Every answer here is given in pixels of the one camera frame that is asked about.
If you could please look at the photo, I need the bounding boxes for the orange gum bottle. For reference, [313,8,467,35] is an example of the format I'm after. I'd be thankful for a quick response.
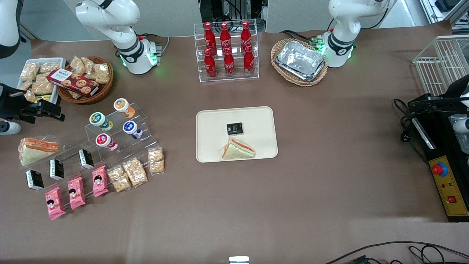
[113,98,136,119]

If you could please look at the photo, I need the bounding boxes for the wrapped triangle sandwich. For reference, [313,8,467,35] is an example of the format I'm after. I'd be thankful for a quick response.
[18,137,59,166]
[221,137,256,161]

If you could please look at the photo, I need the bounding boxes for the white wire basket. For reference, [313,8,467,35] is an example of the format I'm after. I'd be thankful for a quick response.
[412,34,469,96]

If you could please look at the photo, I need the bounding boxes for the long black cable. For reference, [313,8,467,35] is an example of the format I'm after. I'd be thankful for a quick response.
[324,241,469,264]

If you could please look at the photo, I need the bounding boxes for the black arm base cable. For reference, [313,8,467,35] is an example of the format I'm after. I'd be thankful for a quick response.
[280,29,327,45]

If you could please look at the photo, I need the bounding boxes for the green gum bottle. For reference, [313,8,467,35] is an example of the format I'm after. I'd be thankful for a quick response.
[89,112,114,132]

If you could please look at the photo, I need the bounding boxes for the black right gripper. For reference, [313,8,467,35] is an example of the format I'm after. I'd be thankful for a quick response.
[0,83,66,123]

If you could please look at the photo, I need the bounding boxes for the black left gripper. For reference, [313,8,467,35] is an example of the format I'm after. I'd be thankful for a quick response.
[408,73,469,114]

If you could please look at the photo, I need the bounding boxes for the stacked aluminium foil trays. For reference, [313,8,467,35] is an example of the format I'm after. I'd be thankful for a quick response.
[275,40,327,82]

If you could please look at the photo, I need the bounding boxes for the black equipment rack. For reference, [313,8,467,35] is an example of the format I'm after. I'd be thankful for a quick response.
[199,0,266,30]

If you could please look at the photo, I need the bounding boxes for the brown wicker basket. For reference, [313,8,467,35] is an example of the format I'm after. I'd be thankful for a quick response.
[56,56,114,105]

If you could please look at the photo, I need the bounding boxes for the grey arm base cable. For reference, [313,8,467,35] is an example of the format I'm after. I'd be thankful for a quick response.
[139,33,171,52]

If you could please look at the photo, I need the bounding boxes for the red cookie box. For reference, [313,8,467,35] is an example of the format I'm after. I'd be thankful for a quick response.
[46,68,100,98]

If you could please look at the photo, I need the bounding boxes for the clear pack of rice crackers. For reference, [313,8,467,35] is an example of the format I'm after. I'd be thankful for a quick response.
[147,147,166,175]
[122,157,149,188]
[106,165,132,193]

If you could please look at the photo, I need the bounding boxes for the clear acrylic bottle rack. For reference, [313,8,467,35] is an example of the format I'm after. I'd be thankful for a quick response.
[194,19,260,83]

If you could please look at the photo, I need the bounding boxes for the red cola bottle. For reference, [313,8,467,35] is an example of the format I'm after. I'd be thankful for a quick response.
[204,22,217,55]
[203,48,218,79]
[243,44,255,75]
[220,22,232,52]
[240,21,253,50]
[223,47,236,77]

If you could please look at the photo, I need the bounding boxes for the pink snack pack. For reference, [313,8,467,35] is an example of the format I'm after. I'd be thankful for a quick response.
[44,187,67,221]
[92,165,109,198]
[67,176,86,210]

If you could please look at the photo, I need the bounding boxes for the grey metal shelving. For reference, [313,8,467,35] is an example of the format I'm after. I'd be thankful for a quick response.
[419,0,469,27]

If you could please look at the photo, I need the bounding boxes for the red gum bottle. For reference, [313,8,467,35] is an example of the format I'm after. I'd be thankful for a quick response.
[95,133,119,152]

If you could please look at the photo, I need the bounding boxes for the black control box yellow panel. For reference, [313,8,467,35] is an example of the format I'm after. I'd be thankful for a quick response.
[410,106,469,223]

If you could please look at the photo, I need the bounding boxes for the clear acrylic tiered display stand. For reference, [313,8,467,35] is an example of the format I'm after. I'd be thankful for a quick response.
[18,103,159,206]

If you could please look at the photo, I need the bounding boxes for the white rectangular bin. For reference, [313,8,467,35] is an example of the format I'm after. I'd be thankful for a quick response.
[16,57,67,105]

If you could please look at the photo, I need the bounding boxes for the small black box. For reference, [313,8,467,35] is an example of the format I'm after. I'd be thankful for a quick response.
[49,159,65,181]
[25,170,45,191]
[78,148,95,170]
[226,122,244,136]

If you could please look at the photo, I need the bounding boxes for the beige plastic tray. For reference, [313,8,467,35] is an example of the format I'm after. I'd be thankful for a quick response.
[196,106,278,163]

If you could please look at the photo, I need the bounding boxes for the light wicker basket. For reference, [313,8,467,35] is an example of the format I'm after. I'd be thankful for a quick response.
[270,38,329,87]

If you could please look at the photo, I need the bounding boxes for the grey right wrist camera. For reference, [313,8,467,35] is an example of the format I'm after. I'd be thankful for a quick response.
[0,121,21,136]

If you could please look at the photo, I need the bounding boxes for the black cable bundle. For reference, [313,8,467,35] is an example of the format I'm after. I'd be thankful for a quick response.
[393,98,430,164]

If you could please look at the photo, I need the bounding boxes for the red emergency stop button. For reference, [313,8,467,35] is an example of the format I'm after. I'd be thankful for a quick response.
[431,162,448,177]

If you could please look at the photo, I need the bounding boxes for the looped black cable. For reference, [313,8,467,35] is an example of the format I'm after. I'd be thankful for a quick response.
[408,245,469,264]

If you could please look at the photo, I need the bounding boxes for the blue gum bottle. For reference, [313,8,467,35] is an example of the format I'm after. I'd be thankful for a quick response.
[122,120,144,139]

